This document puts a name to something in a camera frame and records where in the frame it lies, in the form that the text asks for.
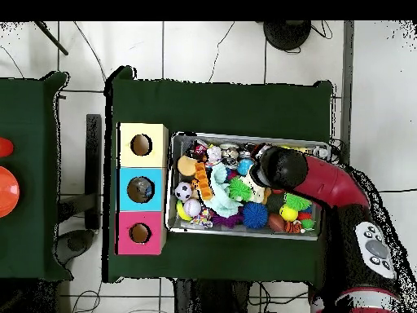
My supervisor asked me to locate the long orange toy brick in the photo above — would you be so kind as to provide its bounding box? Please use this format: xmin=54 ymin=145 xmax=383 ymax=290
xmin=195 ymin=161 xmax=215 ymax=202

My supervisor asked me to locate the pale blue waffle cloth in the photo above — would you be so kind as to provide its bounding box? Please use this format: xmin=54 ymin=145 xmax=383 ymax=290
xmin=207 ymin=162 xmax=244 ymax=219

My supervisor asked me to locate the cream yellow knitted cloth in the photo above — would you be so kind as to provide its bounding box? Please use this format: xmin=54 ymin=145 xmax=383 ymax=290
xmin=248 ymin=175 xmax=273 ymax=205

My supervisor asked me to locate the plain blue spiky ball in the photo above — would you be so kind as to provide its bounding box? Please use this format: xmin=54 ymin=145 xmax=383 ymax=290
xmin=241 ymin=201 xmax=270 ymax=230

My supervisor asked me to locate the shallow clear mesh bin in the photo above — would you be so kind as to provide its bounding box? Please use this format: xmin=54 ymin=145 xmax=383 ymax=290
xmin=168 ymin=133 xmax=330 ymax=241

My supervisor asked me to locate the wooden box with three holes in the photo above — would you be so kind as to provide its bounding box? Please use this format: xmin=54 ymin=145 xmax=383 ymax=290
xmin=116 ymin=122 xmax=169 ymax=255

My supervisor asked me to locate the small soccer ball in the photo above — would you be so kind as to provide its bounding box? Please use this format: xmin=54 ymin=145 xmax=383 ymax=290
xmin=173 ymin=181 xmax=195 ymax=201

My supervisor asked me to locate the light green spiky ball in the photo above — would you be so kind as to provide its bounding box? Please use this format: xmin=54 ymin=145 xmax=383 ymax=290
xmin=227 ymin=177 xmax=255 ymax=203

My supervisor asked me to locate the small blue globe ball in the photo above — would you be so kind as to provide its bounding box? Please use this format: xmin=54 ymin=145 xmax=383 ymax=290
xmin=236 ymin=158 xmax=254 ymax=177

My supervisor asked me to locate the white baseball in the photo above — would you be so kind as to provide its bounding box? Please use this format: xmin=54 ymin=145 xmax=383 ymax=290
xmin=182 ymin=198 xmax=203 ymax=218

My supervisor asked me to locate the yellow toy banana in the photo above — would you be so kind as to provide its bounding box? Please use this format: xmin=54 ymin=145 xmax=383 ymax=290
xmin=175 ymin=199 xmax=191 ymax=223

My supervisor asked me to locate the purple spiky toy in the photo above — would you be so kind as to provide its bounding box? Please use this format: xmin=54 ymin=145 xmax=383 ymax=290
xmin=209 ymin=209 xmax=244 ymax=229

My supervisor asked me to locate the small brown football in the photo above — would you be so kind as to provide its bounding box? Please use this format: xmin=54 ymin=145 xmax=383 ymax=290
xmin=266 ymin=212 xmax=287 ymax=234

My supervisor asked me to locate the yellow tennis ball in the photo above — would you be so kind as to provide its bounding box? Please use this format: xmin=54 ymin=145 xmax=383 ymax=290
xmin=279 ymin=205 xmax=300 ymax=223

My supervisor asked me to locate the striped orange tiger toy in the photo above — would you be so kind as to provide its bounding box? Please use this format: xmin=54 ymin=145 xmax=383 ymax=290
xmin=283 ymin=220 xmax=305 ymax=236

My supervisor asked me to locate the black upright panel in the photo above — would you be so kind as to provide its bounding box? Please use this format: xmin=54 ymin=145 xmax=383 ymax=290
xmin=85 ymin=113 xmax=103 ymax=231

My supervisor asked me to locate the grey round floor base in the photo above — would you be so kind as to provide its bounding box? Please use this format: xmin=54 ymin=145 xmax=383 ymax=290
xmin=55 ymin=227 xmax=96 ymax=263

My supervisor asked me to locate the black round stand base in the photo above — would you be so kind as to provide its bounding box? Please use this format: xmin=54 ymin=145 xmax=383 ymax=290
xmin=263 ymin=20 xmax=313 ymax=52

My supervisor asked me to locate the dark green side table cloth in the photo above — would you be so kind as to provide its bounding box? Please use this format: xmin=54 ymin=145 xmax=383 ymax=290
xmin=0 ymin=71 xmax=72 ymax=283

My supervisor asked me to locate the orange disc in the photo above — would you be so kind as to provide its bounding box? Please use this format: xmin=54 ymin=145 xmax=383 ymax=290
xmin=0 ymin=165 xmax=20 ymax=219

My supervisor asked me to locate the small red object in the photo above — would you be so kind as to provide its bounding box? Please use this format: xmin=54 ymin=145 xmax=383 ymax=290
xmin=0 ymin=136 xmax=14 ymax=158

